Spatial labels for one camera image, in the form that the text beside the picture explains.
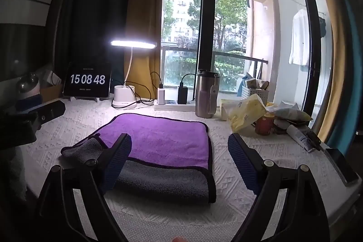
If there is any white tube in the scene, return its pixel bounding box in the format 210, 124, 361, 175
286, 125, 316, 152

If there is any tablet with clock display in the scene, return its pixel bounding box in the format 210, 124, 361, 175
63, 62, 113, 98

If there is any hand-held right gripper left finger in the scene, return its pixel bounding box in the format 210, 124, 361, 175
35, 133, 132, 242

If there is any yellow tissue pack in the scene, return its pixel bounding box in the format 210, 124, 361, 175
228, 93, 267, 131

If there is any cardboard box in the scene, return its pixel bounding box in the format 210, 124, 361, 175
39, 70, 64, 103

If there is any black window frame post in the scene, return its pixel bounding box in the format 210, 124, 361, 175
196, 0, 216, 76

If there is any pale plastic packet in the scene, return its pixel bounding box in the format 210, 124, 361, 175
220, 99, 242, 121

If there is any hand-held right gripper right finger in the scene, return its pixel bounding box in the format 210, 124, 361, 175
228, 133, 331, 242

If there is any white charger plug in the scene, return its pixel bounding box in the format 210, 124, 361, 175
157, 84, 166, 105

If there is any black charger plug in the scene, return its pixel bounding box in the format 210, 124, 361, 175
177, 85, 188, 104

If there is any grey and yellow snack bag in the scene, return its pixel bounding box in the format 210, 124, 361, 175
273, 101, 313, 122

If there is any white desk lamp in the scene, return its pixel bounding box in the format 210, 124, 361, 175
110, 40, 157, 110

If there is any white plastic basket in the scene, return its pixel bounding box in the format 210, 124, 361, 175
237, 86, 270, 105

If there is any white hanging shirt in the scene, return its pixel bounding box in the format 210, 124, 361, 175
288, 9, 310, 66

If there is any stainless steel tumbler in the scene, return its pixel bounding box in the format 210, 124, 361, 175
195, 69, 221, 119

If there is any mustard yellow curtain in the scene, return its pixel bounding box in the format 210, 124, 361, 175
124, 0, 165, 100
303, 0, 353, 144

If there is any white power strip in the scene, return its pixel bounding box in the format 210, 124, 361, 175
154, 98, 199, 112

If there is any dark curtain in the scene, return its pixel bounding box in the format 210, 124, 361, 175
46, 0, 140, 84

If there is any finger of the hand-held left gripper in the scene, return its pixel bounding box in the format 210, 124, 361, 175
16, 100, 66, 132

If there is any red jar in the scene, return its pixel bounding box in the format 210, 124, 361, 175
255, 113, 275, 136

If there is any white quilted table cover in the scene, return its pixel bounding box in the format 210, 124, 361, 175
21, 97, 358, 242

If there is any black charging cable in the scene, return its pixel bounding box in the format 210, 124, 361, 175
181, 73, 199, 87
125, 71, 164, 106

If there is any purple and grey towel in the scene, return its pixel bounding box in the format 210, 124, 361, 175
60, 113, 217, 204

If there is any teal curtain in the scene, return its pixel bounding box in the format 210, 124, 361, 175
326, 0, 363, 169

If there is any round silver gadget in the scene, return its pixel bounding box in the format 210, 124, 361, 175
16, 73, 40, 95

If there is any black smartphone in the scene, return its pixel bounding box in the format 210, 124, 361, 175
324, 147, 359, 185

